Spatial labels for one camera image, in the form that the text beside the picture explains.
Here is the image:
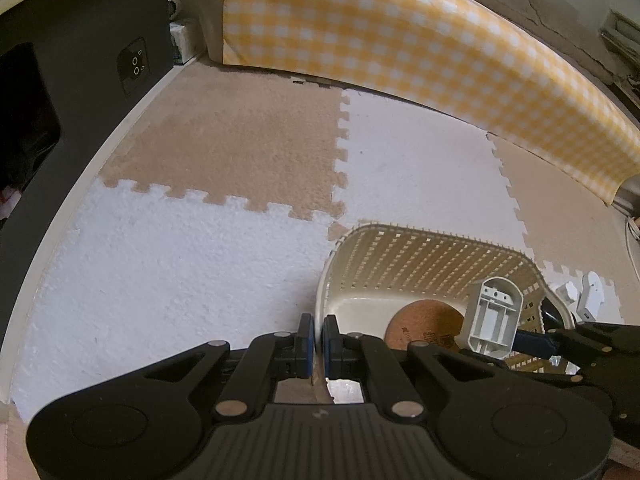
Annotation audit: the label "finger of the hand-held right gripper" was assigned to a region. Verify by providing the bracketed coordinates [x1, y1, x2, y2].
[511, 322, 640, 361]
[540, 297, 571, 331]

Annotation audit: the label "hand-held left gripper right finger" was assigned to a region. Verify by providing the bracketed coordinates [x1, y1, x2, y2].
[322, 314, 496, 420]

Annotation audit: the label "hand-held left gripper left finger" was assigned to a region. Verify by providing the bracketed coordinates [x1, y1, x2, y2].
[140, 313, 316, 421]

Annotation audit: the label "grey white plastic bracket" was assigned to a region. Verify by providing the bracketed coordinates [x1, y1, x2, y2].
[457, 276, 524, 359]

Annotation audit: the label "cream plastic lattice basket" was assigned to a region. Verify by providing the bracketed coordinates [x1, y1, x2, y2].
[314, 220, 583, 405]

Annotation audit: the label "white foam mat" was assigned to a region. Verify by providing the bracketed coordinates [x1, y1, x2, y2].
[332, 89, 531, 251]
[10, 177, 346, 421]
[537, 260, 626, 326]

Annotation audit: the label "round cork coaster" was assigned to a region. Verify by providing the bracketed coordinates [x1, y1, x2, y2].
[384, 300, 467, 353]

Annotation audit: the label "tan foam mat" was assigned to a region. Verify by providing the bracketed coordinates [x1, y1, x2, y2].
[97, 62, 351, 221]
[487, 132, 631, 291]

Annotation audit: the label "light framed panels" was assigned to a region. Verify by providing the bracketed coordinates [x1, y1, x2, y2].
[600, 10, 640, 61]

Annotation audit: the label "yellow checked cloth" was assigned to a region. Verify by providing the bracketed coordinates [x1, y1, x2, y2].
[221, 0, 640, 206]

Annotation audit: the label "tissue box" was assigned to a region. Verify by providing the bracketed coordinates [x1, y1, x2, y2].
[170, 19, 197, 65]

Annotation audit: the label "white fabric bin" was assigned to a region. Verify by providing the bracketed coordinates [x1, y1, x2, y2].
[185, 0, 231, 66]

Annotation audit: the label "dark cloth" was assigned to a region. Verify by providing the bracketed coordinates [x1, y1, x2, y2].
[0, 42, 63, 201]

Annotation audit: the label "black cabinet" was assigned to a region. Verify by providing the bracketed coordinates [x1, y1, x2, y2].
[0, 0, 171, 351]

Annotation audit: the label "white cable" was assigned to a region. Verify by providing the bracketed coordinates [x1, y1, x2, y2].
[612, 200, 640, 246]

